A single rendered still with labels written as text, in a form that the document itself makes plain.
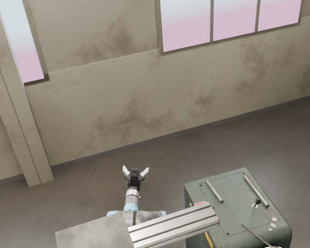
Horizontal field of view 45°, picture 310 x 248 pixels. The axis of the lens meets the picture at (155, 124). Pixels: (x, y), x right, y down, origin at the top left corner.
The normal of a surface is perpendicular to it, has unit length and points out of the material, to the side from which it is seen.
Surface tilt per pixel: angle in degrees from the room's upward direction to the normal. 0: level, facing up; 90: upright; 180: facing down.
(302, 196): 0
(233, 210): 0
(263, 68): 90
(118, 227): 0
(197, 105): 90
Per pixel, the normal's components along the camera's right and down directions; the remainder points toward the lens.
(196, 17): 0.33, 0.55
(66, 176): -0.07, -0.80
